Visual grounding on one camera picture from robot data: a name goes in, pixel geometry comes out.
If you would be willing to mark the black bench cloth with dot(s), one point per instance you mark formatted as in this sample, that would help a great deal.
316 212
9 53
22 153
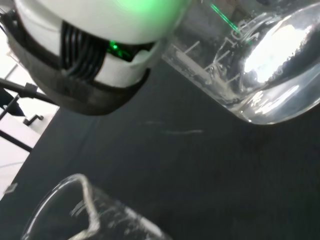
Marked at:
175 162

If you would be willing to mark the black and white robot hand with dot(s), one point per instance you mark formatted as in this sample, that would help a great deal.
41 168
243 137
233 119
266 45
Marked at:
82 22

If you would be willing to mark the black tripod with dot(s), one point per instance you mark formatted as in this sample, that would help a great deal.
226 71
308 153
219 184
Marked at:
25 89

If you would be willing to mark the clear cloth clip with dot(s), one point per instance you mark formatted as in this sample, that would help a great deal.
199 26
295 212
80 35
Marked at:
11 188

